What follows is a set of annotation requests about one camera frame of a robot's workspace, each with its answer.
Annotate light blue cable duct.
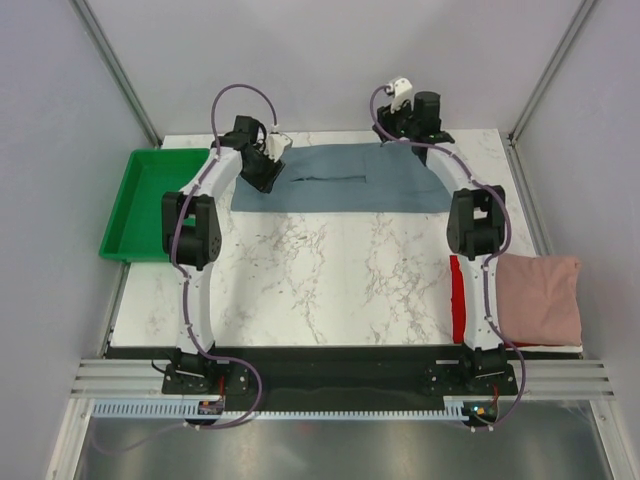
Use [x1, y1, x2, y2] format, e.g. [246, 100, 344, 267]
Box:
[92, 399, 469, 421]

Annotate red folded t shirt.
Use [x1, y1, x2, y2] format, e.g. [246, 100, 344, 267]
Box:
[450, 254, 533, 351]

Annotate pink folded t shirt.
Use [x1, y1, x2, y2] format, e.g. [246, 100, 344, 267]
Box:
[496, 254, 582, 347]

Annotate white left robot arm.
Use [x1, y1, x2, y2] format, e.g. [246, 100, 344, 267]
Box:
[161, 116, 292, 395]

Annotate blue grey t shirt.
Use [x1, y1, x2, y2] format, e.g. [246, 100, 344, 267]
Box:
[231, 143, 451, 214]

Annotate green plastic bin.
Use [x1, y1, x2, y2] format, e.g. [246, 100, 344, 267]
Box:
[99, 148, 209, 263]

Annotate white folded t shirt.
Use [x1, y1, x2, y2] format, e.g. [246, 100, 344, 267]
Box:
[516, 343, 583, 354]

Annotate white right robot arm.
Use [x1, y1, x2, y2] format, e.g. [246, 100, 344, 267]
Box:
[370, 78, 512, 394]

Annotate aluminium front frame rail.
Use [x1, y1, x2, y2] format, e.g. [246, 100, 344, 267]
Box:
[71, 359, 614, 400]

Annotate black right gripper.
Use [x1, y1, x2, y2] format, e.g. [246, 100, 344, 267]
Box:
[371, 97, 417, 144]

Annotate aluminium left corner post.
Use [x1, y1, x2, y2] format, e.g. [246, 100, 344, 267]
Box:
[69, 0, 163, 148]

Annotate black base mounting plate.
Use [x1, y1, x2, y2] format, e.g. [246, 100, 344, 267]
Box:
[162, 345, 518, 414]

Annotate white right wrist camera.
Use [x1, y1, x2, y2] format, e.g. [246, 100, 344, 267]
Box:
[385, 77, 413, 113]

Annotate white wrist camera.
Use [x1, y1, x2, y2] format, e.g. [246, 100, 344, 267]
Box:
[385, 77, 413, 113]
[265, 132, 293, 162]

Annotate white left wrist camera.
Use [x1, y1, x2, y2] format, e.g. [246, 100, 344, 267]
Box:
[265, 132, 293, 162]

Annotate aluminium corner post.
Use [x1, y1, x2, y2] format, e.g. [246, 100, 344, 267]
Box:
[69, 0, 163, 148]
[504, 0, 601, 146]

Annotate aluminium right corner post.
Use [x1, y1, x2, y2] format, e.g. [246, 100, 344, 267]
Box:
[504, 0, 601, 146]

